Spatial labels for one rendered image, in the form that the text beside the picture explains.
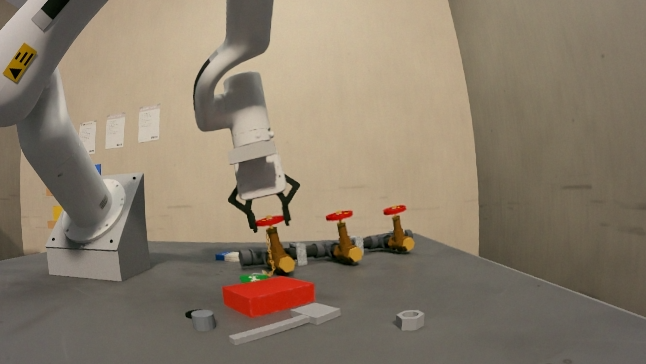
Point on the grey cylinder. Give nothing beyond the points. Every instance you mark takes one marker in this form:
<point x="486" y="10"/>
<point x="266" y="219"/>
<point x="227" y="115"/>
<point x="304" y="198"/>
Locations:
<point x="203" y="320"/>

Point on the grey pipe with three brass valves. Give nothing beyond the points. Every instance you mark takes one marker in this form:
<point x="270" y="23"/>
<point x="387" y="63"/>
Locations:
<point x="347" y="249"/>

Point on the grey hex nut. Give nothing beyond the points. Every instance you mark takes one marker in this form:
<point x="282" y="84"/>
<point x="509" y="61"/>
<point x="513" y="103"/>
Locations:
<point x="410" y="320"/>

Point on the red rectangular block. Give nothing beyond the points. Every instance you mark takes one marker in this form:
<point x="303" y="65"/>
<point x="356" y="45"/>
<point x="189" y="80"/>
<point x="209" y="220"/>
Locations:
<point x="267" y="296"/>

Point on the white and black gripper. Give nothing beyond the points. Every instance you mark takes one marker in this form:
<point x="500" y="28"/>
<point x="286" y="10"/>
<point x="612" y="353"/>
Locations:
<point x="261" y="178"/>

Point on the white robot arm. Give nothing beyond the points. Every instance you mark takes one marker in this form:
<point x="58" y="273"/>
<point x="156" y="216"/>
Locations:
<point x="32" y="44"/>

